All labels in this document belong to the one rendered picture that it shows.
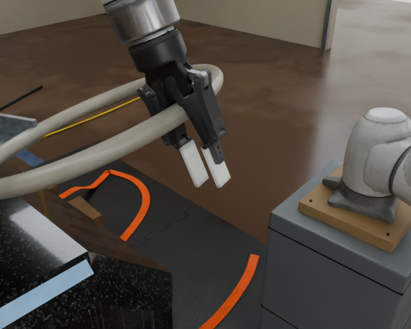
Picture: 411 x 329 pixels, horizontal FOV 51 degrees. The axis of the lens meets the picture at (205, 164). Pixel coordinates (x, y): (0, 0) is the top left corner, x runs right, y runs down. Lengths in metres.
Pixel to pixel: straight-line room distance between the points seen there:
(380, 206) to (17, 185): 0.95
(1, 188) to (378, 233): 0.92
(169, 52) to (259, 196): 2.20
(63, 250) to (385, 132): 0.84
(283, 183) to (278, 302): 1.48
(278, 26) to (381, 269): 5.07
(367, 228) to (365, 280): 0.14
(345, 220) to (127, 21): 0.86
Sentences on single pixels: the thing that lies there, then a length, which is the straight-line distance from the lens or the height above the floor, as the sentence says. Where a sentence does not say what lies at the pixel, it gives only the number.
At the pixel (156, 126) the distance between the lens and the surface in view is 0.60.
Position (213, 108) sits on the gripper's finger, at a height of 1.33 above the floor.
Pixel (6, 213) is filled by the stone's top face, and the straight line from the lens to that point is 1.27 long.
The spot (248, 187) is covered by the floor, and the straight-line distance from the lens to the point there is 2.81.
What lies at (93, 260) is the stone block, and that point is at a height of 0.85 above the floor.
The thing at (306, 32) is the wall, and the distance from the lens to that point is 5.84.
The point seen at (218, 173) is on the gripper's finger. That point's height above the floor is 1.23.
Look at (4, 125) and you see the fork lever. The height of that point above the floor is 1.15.
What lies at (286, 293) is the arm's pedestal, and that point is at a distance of 1.45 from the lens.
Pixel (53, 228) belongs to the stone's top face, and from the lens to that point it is 1.17.
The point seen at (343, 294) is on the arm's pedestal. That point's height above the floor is 0.64.
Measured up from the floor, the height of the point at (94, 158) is 1.29.
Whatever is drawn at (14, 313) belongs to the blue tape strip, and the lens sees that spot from 1.04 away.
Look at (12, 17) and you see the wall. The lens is 6.88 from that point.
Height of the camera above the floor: 1.58
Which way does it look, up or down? 31 degrees down
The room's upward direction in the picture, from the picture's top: straight up
